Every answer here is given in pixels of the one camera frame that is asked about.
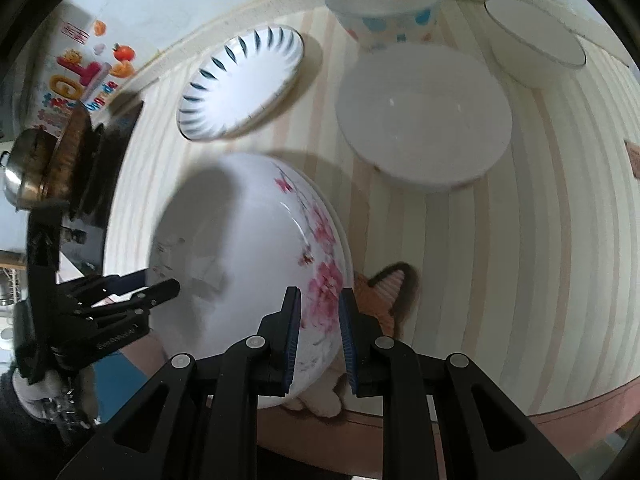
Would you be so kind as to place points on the person's left hand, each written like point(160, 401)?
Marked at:
point(85, 390)

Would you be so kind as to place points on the steel pot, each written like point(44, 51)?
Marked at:
point(25, 170)

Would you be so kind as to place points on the white bowl pastel dots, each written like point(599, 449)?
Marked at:
point(390, 15)

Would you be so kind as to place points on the colourful wall sticker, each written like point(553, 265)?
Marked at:
point(82, 80)

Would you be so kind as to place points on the brown wooden pot lid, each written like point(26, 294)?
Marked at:
point(67, 155)

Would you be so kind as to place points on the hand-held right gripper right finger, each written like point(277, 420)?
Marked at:
point(347, 347)

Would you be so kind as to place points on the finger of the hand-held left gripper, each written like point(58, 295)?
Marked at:
point(107, 285)
point(155, 292)

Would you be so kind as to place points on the white bowl dark rim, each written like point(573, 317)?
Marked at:
point(530, 45)

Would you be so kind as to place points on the white plate blue striped rim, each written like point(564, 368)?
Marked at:
point(245, 80)

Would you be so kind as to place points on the black gas stove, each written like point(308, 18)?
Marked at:
point(102, 170)

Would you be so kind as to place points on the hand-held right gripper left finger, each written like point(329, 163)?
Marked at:
point(292, 345)

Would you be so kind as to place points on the striped tablecloth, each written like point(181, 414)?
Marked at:
point(500, 285)

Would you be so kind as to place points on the white bowl pink floral print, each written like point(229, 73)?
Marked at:
point(225, 240)

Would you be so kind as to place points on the orange fox-shaped mat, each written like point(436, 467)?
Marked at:
point(392, 292)

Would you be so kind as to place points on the large plain white bowl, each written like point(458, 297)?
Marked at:
point(425, 110)

